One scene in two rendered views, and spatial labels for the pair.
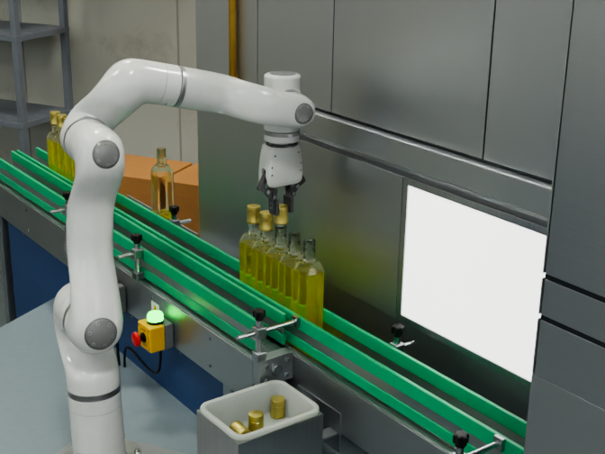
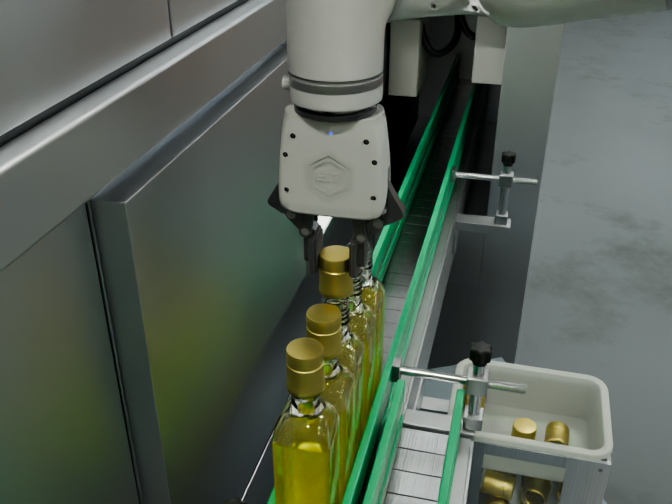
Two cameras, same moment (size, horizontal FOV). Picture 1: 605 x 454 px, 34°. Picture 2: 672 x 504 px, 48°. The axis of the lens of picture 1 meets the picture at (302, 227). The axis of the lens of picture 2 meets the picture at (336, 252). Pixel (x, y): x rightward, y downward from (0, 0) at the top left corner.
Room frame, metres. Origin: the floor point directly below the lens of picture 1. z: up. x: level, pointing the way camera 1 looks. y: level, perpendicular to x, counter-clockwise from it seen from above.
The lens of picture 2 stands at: (2.65, 0.56, 1.74)
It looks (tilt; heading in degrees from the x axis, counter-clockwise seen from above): 30 degrees down; 231
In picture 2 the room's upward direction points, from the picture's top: straight up
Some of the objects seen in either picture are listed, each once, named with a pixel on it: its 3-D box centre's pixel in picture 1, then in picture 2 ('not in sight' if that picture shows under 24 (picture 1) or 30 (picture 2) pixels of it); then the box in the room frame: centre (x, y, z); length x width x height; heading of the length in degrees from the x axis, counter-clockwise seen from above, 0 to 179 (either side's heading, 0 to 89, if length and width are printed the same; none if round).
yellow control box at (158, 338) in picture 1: (155, 334); not in sight; (2.35, 0.38, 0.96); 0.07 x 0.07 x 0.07; 37
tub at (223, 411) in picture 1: (259, 423); (525, 424); (1.89, 0.09, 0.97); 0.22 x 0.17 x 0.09; 127
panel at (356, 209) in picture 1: (398, 245); (289, 173); (2.09, -0.22, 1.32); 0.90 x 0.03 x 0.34; 37
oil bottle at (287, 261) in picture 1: (293, 293); (348, 380); (2.18, 0.02, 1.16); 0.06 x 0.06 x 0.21; 36
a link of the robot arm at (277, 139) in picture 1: (282, 135); (333, 86); (2.23, 0.05, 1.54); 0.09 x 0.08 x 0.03; 127
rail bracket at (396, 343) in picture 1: (403, 350); not in sight; (1.97, -0.23, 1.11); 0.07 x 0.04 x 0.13; 127
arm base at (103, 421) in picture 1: (97, 425); not in sight; (1.98, 0.47, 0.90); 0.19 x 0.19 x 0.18
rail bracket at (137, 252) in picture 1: (130, 258); not in sight; (2.50, 0.47, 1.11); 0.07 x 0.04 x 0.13; 127
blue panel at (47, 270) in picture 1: (129, 306); not in sight; (2.79, 0.53, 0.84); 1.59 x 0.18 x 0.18; 37
